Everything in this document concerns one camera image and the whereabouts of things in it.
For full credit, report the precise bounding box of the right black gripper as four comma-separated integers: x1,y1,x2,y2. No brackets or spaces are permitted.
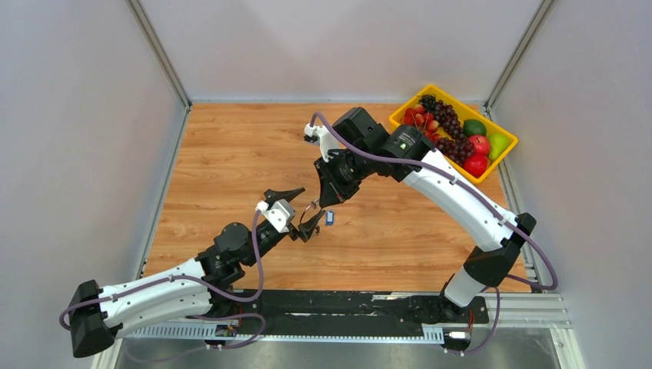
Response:
314,145,374,208

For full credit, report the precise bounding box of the metal keyring with keys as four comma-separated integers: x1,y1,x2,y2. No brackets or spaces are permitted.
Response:
299,199,321,224

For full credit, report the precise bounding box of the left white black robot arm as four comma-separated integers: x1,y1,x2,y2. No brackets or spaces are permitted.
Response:
59,188,327,358

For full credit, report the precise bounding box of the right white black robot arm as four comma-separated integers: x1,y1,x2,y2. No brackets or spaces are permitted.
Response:
304,107,537,321

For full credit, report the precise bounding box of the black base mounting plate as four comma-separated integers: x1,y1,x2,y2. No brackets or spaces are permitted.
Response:
206,290,489,337

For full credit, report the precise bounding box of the red strawberries cluster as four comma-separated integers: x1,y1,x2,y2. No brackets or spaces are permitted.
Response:
401,104,441,143

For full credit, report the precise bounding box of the dark grape bunch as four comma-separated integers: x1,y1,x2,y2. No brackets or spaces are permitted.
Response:
418,94,474,166

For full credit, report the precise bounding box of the red round fruit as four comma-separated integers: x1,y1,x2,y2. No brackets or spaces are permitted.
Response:
462,155,489,178

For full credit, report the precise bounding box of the yellow plastic bin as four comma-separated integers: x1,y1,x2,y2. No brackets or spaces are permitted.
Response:
389,85,518,185

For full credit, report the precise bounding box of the green lime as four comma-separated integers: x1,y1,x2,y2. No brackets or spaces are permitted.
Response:
462,119,487,138

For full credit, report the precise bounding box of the red apple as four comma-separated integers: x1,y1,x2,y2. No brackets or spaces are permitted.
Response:
468,135,491,157

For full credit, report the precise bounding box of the green pear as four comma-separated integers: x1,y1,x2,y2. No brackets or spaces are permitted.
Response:
487,133,511,161

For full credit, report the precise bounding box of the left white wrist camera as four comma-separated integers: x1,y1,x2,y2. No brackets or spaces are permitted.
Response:
256,199,296,233

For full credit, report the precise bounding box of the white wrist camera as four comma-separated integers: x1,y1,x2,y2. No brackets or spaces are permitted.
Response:
304,123,341,162
256,199,296,233

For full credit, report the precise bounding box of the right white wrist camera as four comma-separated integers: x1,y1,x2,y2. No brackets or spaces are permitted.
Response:
304,123,341,162

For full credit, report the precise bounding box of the aluminium rail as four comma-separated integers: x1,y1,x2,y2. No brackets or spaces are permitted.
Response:
129,293,571,344

